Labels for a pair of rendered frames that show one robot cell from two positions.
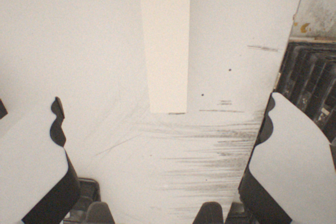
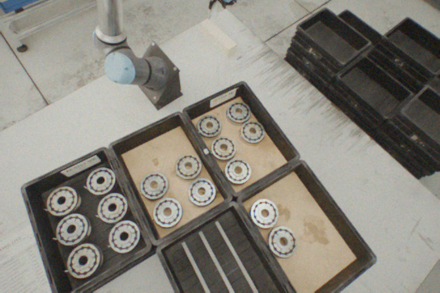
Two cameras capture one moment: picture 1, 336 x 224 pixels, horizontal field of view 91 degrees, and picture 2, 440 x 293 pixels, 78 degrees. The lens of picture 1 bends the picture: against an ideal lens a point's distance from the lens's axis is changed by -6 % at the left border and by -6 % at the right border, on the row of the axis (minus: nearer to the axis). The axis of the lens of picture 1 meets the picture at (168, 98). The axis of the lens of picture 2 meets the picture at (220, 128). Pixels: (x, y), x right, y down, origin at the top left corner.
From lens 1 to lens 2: 1.44 m
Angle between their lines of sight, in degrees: 52
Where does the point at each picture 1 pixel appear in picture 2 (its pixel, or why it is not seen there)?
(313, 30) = not seen: hidden behind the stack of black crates
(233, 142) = (268, 56)
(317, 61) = (290, 50)
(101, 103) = (214, 69)
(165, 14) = (213, 29)
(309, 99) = (306, 59)
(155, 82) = (222, 42)
